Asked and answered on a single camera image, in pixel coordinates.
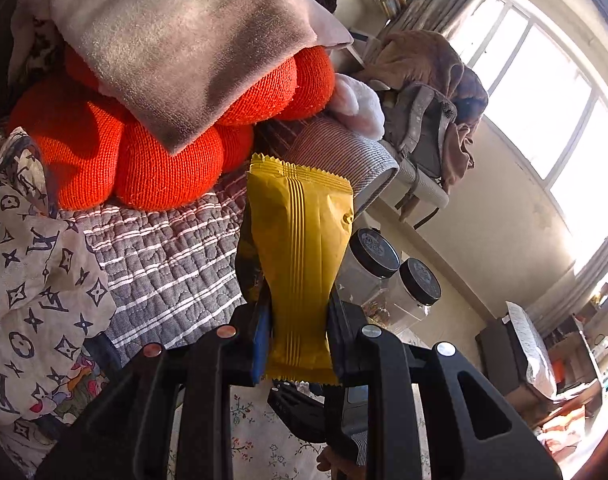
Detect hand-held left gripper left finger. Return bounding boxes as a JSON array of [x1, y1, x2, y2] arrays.
[[34, 292, 275, 480]]

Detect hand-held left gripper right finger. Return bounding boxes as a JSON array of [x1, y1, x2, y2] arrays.
[[326, 290, 564, 480]]

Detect yellow snack packet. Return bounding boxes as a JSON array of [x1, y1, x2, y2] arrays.
[[235, 153, 355, 386]]

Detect person's right hand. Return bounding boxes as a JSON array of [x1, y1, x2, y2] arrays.
[[316, 445, 365, 480]]

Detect floral tablecloth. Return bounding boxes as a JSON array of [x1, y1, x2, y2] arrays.
[[164, 385, 429, 480]]

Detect clear jar with black lid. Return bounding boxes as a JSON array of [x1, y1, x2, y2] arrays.
[[336, 227, 401, 331], [384, 257, 442, 333]]

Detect grey striped quilt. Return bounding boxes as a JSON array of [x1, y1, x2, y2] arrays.
[[59, 110, 399, 356]]

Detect silver quilted cover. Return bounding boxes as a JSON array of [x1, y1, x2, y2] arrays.
[[504, 301, 557, 401]]

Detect orange knitted cushion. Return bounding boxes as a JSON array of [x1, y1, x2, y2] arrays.
[[6, 45, 336, 212]]

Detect grey backpack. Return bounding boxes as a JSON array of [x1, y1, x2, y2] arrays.
[[381, 80, 457, 181]]

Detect beige monogram cloth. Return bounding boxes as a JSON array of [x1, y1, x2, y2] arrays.
[[0, 120, 117, 476]]

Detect orange plastic bags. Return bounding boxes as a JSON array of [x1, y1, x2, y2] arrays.
[[534, 405, 589, 456]]

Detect wooden desk shelf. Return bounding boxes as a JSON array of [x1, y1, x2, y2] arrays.
[[544, 300, 608, 411]]

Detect white plush cloth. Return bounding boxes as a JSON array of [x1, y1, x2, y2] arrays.
[[329, 72, 386, 141]]

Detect brown blanket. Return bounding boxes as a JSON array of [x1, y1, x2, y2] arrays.
[[359, 30, 489, 191]]

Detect window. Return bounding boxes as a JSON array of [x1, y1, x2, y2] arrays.
[[446, 0, 608, 271]]

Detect grey pink blanket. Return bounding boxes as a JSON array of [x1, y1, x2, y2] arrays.
[[9, 0, 355, 156]]

